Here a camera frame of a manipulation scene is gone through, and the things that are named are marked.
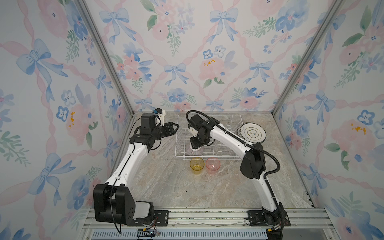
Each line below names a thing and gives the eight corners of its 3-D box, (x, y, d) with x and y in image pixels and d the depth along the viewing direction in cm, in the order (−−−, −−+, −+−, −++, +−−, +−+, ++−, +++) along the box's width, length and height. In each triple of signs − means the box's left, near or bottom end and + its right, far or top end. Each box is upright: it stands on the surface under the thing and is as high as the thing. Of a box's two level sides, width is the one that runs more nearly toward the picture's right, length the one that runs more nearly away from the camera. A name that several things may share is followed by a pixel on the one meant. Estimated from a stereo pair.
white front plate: (240, 143, 104) (242, 140, 101) (236, 125, 114) (237, 122, 111) (266, 143, 104) (269, 140, 101) (260, 125, 114) (262, 122, 111)
